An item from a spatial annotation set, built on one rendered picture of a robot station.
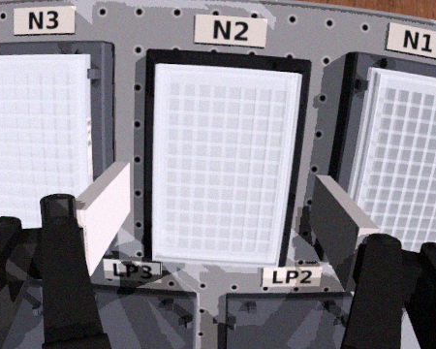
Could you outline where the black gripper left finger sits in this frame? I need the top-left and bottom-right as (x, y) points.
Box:
(0, 162), (130, 349)

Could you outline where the grey perforated base plate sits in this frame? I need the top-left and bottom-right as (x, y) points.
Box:
(0, 0), (436, 349)

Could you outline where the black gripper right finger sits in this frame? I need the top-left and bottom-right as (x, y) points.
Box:
(309, 174), (436, 349)

